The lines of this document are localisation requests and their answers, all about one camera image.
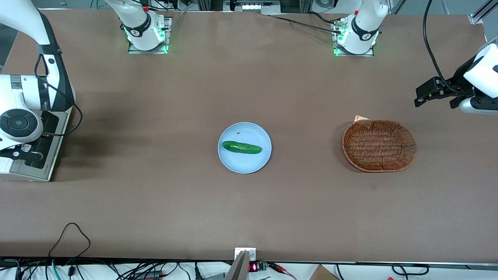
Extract red clip leads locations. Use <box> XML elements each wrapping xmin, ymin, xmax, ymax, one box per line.
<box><xmin>268</xmin><ymin>262</ymin><xmax>297</xmax><ymax>280</ymax></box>

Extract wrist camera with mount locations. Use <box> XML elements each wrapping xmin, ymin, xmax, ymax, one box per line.
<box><xmin>0</xmin><ymin>147</ymin><xmax>44</xmax><ymax>163</ymax></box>
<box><xmin>459</xmin><ymin>96</ymin><xmax>498</xmax><ymax>116</ymax></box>

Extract aluminium frame profile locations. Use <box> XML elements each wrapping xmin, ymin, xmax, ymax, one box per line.
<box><xmin>469</xmin><ymin>0</ymin><xmax>498</xmax><ymax>26</ymax></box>

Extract brown wicker basket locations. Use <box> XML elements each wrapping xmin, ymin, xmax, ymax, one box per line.
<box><xmin>342</xmin><ymin>119</ymin><xmax>417</xmax><ymax>173</ymax></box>

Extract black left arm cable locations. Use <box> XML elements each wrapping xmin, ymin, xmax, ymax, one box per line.
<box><xmin>423</xmin><ymin>0</ymin><xmax>467</xmax><ymax>96</ymax></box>

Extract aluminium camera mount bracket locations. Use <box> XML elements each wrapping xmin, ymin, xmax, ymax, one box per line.
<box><xmin>225</xmin><ymin>248</ymin><xmax>257</xmax><ymax>280</ymax></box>

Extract green cucumber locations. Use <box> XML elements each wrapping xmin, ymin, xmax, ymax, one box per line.
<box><xmin>222</xmin><ymin>141</ymin><xmax>262</xmax><ymax>154</ymax></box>

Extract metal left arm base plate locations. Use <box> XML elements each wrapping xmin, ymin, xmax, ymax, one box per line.
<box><xmin>331</xmin><ymin>19</ymin><xmax>375</xmax><ymax>57</ymax></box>

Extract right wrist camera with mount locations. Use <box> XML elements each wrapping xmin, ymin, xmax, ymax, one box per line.
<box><xmin>0</xmin><ymin>147</ymin><xmax>44</xmax><ymax>163</ymax></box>

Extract long black table cable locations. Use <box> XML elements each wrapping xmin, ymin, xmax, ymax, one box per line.
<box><xmin>270</xmin><ymin>16</ymin><xmax>343</xmax><ymax>34</ymax></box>

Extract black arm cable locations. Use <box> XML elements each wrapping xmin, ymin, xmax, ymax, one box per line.
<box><xmin>423</xmin><ymin>0</ymin><xmax>467</xmax><ymax>96</ymax></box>
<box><xmin>34</xmin><ymin>54</ymin><xmax>83</xmax><ymax>137</ymax></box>

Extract oven door with handle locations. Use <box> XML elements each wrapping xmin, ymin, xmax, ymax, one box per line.
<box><xmin>11</xmin><ymin>110</ymin><xmax>73</xmax><ymax>182</ymax></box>

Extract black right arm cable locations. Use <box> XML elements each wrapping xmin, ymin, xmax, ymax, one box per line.
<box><xmin>34</xmin><ymin>54</ymin><xmax>83</xmax><ymax>137</ymax></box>

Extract white toaster oven body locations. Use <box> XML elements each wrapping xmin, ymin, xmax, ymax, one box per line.
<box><xmin>0</xmin><ymin>109</ymin><xmax>74</xmax><ymax>182</ymax></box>

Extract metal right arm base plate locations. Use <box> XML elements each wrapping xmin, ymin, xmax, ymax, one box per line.
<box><xmin>128</xmin><ymin>16</ymin><xmax>172</xmax><ymax>54</ymax></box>

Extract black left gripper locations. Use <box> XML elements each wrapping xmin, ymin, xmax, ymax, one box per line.
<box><xmin>414</xmin><ymin>56</ymin><xmax>480</xmax><ymax>110</ymax></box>

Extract looped thin black cable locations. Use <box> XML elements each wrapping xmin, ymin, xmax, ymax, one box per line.
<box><xmin>48</xmin><ymin>222</ymin><xmax>91</xmax><ymax>258</ymax></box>

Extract short black table cable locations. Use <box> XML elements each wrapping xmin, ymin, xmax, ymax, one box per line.
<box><xmin>309</xmin><ymin>12</ymin><xmax>340</xmax><ymax>25</ymax></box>

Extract flat looped black cable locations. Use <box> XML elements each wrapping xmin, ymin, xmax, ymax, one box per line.
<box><xmin>391</xmin><ymin>264</ymin><xmax>430</xmax><ymax>277</ymax></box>

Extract light blue plate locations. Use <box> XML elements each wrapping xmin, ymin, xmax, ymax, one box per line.
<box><xmin>217</xmin><ymin>122</ymin><xmax>272</xmax><ymax>174</ymax></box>

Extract grey white power unit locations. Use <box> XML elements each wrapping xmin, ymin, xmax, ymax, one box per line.
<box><xmin>224</xmin><ymin>0</ymin><xmax>281</xmax><ymax>15</ymax></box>

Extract brown cardboard box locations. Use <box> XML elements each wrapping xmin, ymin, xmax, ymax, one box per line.
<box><xmin>309</xmin><ymin>264</ymin><xmax>339</xmax><ymax>280</ymax></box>

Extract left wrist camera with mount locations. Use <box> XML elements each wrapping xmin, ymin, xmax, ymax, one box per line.
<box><xmin>459</xmin><ymin>96</ymin><xmax>498</xmax><ymax>116</ymax></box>

